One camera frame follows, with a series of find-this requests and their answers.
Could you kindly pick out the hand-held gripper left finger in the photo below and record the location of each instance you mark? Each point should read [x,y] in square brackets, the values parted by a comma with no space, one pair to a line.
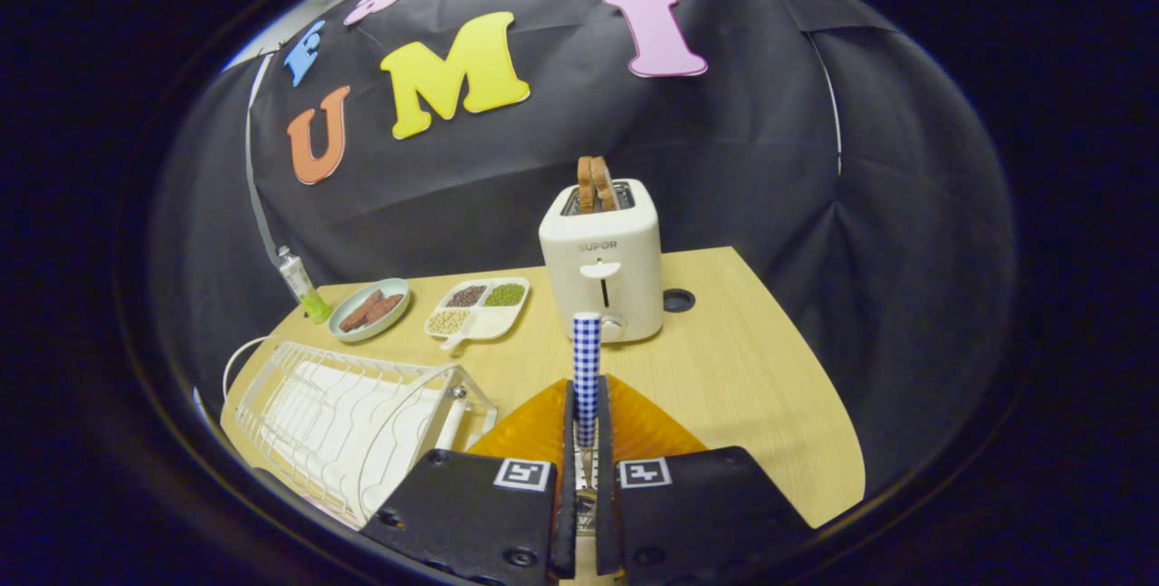
[566,532]

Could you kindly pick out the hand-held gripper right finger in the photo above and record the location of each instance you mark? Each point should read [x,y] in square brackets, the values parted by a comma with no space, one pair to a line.
[605,532]

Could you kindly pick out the white divided bean dish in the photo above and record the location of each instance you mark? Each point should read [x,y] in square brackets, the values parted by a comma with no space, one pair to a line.
[493,321]

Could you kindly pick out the light green plate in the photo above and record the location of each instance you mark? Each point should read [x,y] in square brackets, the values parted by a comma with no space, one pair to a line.
[396,289]

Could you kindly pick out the black table grommet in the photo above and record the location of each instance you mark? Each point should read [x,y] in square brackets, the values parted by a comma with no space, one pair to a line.
[678,300]

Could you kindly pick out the white toaster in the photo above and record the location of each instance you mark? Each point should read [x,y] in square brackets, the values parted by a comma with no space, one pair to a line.
[602,251]

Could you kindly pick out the brown meat piece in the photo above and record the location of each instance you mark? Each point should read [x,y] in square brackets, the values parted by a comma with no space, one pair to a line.
[387,306]
[358,312]

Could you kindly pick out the green liquid bottle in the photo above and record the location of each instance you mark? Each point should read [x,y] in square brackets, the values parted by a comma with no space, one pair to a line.
[299,283]

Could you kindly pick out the black backdrop cloth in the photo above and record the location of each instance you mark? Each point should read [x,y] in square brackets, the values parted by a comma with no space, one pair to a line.
[724,160]

